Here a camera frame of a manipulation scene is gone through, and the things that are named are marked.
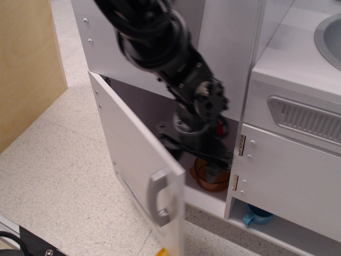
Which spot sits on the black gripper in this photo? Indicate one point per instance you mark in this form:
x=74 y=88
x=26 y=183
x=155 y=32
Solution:
x=200 y=144

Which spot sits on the silver fridge door handle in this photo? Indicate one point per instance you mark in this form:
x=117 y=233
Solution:
x=158 y=198

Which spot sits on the white fridge door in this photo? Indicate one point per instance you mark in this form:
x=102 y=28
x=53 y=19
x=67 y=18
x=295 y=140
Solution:
x=136 y=154

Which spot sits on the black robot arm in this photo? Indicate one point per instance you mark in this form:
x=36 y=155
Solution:
x=154 y=37

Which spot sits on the orange transparent toy pot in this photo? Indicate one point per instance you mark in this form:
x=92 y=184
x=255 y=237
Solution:
x=198 y=173

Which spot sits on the red toy bell pepper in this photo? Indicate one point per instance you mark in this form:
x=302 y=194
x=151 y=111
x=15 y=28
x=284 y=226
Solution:
x=222 y=128

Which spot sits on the lower oven door hinge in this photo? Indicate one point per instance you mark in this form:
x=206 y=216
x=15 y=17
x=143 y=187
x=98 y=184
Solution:
x=235 y=182

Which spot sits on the oven door hinge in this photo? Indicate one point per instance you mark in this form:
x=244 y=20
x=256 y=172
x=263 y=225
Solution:
x=235 y=182
x=241 y=145

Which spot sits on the upper oven door hinge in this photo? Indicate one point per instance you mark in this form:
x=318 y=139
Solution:
x=241 y=145

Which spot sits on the blue plastic cup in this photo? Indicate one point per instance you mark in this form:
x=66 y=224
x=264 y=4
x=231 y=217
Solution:
x=255 y=215

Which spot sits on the yellow toy bread loaf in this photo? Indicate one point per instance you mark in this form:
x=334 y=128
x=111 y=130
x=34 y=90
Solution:
x=162 y=252

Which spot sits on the white oven door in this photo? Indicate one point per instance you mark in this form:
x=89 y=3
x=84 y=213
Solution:
x=291 y=180

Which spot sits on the white toy kitchen cabinet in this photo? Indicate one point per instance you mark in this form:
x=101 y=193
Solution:
x=257 y=49

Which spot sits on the grey oven vent panel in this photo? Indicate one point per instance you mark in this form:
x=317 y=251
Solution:
x=308 y=120

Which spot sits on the grey sink basin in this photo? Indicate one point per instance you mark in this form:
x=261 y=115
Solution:
x=327 y=39

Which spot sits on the wooden plywood panel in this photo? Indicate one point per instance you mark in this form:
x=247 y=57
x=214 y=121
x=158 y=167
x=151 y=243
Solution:
x=32 y=75

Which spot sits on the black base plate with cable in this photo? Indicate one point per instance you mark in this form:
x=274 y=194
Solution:
x=29 y=244

